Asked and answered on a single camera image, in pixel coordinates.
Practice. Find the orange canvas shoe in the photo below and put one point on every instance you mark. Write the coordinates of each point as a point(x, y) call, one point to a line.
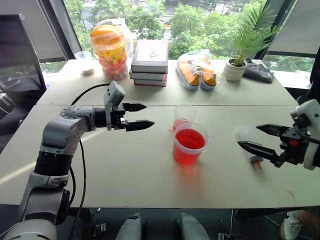
point(191, 75)
point(208, 77)

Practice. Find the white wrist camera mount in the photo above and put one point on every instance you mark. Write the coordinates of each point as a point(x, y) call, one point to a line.
point(308, 107)
point(115, 93)

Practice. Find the thin white dark book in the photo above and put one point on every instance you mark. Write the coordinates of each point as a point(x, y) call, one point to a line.
point(147, 75)

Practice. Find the small white lump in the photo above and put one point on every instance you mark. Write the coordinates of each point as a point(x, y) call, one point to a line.
point(88, 72)

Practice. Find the white sneaker of bystander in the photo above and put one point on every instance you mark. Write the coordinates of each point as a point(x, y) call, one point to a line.
point(291, 226)

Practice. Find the grey rounded robot leg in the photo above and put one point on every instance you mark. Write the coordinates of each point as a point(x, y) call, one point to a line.
point(132, 227)
point(191, 227)

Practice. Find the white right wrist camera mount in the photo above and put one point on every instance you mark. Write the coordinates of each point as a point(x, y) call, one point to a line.
point(308, 107)

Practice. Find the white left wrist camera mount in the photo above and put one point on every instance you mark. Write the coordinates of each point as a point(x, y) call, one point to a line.
point(115, 93)

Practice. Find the beaker with red liquid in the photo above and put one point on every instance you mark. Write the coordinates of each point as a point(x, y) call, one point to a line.
point(188, 147)

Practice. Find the green palm plant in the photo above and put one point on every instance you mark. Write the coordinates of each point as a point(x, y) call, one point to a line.
point(250, 35)

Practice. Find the grey folded cloth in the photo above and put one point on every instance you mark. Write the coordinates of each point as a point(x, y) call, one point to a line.
point(260, 72)

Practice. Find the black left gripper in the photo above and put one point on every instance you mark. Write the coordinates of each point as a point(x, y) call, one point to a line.
point(118, 117)

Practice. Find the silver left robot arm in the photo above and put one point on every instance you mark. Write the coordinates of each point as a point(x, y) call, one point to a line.
point(57, 132)

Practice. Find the thin white red book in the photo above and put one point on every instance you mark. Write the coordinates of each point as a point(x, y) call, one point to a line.
point(150, 82)

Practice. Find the orange shoes in bag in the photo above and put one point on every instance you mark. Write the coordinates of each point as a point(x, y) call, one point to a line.
point(197, 56)

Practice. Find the small clear plastic cup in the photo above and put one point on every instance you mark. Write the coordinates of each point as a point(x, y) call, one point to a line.
point(183, 113)

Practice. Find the black monitor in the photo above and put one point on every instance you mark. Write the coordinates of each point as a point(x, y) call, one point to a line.
point(17, 52)

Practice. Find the yellow orange toy jar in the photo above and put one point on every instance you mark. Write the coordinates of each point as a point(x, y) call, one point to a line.
point(111, 52)

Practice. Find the clear plastic tumbler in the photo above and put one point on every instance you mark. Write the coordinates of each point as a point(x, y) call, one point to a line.
point(83, 55)

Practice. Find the large white grey book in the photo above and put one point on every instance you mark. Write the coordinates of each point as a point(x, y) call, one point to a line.
point(151, 56)

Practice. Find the clear tube with orange tip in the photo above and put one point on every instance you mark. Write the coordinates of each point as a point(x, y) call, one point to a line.
point(244, 132)

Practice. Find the white plant pot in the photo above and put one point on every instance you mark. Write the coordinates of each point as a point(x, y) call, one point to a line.
point(233, 71)

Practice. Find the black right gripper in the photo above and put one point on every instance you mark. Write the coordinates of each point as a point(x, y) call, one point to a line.
point(293, 152)

